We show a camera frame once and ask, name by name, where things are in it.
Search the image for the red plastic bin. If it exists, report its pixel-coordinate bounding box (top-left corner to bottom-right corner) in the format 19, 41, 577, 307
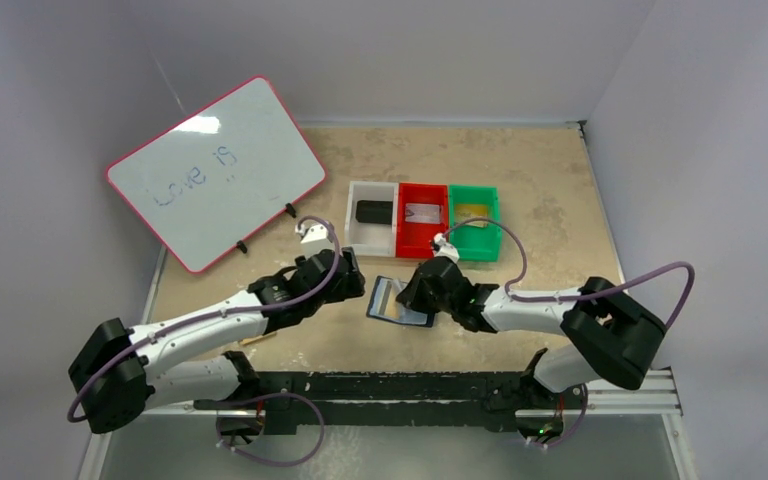
395, 183, 449, 259

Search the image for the blue leather card holder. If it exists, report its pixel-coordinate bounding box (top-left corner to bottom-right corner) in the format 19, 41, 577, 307
366, 276, 435, 328

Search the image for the green plastic bin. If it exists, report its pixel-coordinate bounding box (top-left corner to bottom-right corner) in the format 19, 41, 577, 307
448, 184, 503, 262

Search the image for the white plastic bin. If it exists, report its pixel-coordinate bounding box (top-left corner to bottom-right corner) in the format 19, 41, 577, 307
344, 181, 399, 257

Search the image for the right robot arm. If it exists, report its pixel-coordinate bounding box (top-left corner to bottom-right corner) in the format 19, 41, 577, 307
396, 257, 667, 407

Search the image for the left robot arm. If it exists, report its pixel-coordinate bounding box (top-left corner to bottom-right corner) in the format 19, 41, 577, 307
67, 247, 365, 434

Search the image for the silver credit card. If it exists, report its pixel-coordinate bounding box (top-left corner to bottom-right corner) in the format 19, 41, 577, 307
404, 203, 442, 225

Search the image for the gold credit card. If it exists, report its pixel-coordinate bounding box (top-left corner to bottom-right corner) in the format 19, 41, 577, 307
454, 203, 491, 228

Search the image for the black card in bin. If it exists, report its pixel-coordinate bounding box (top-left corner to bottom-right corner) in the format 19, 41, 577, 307
354, 199, 394, 225

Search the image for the orange circuit board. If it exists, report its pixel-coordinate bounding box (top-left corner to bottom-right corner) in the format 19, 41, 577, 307
238, 332, 277, 347

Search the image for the pink framed whiteboard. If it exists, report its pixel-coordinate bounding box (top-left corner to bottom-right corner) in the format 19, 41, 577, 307
106, 76, 327, 273

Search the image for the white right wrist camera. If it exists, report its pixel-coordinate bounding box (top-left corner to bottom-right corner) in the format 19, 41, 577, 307
431, 233, 460, 264

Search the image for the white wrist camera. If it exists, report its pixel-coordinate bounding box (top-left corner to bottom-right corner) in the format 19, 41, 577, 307
431, 233, 460, 264
295, 222, 332, 250

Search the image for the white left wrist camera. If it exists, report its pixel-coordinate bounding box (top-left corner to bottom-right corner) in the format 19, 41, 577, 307
295, 222, 332, 250

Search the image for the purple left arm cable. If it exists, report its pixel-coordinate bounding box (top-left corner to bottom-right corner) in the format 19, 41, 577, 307
67, 215, 343, 424

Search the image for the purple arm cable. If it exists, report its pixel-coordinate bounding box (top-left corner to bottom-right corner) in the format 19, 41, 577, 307
67, 215, 343, 424
433, 217, 697, 333

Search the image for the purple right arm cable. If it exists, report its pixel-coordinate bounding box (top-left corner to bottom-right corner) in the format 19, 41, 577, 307
433, 217, 697, 333

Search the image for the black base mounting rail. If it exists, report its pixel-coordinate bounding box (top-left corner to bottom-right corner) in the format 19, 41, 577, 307
193, 371, 584, 437

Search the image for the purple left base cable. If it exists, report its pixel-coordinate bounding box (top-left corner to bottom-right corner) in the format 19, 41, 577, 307
215, 388, 327, 468

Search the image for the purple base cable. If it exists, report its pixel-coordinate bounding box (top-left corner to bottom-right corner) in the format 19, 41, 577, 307
524, 384, 591, 453
215, 388, 327, 468

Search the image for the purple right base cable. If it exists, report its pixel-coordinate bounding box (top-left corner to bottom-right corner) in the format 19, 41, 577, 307
524, 384, 591, 453

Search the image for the aluminium frame rail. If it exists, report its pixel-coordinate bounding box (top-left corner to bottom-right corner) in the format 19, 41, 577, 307
80, 370, 692, 479

